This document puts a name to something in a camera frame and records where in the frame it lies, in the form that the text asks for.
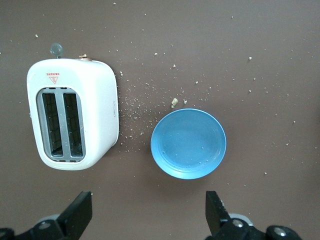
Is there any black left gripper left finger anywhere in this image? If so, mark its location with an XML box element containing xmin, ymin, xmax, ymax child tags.
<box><xmin>0</xmin><ymin>191</ymin><xmax>93</xmax><ymax>240</ymax></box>

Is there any white two-slot toaster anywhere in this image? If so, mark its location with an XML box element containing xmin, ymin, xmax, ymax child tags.
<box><xmin>26</xmin><ymin>42</ymin><xmax>120</xmax><ymax>171</ymax></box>

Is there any brown tablecloth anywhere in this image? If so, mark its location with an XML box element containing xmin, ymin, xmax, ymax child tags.
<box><xmin>0</xmin><ymin>0</ymin><xmax>320</xmax><ymax>240</ymax></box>

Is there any blue plate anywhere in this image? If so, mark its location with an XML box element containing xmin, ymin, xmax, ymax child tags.
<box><xmin>150</xmin><ymin>108</ymin><xmax>228</xmax><ymax>180</ymax></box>

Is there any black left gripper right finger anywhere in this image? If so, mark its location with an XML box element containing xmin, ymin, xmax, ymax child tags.
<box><xmin>204</xmin><ymin>191</ymin><xmax>303</xmax><ymax>240</ymax></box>

